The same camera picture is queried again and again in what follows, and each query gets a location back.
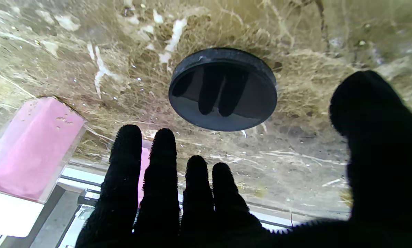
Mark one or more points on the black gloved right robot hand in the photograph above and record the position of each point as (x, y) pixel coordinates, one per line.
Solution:
(157, 213)

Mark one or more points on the pink plastic measuring cup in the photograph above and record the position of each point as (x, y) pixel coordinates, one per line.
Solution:
(144, 172)

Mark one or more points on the pink container with white lid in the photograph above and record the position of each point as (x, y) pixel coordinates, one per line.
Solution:
(37, 148)

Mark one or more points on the black round jar lid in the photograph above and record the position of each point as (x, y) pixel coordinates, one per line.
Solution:
(254, 103)

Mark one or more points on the white square container lid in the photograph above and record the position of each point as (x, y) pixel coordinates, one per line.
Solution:
(9, 215)

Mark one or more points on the white base cabinet row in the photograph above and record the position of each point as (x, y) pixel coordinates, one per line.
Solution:
(82, 175)

